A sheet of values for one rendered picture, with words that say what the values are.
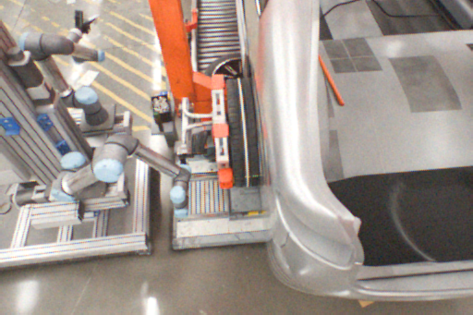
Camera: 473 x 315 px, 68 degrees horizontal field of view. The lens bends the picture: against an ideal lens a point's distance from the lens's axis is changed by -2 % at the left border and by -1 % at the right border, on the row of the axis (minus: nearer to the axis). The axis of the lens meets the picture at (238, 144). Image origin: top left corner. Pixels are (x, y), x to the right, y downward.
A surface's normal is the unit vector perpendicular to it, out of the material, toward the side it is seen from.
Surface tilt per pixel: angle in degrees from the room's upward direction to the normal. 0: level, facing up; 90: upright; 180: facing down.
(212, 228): 0
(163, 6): 90
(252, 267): 0
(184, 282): 0
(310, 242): 14
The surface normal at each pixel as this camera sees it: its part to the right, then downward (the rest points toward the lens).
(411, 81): -0.03, -0.58
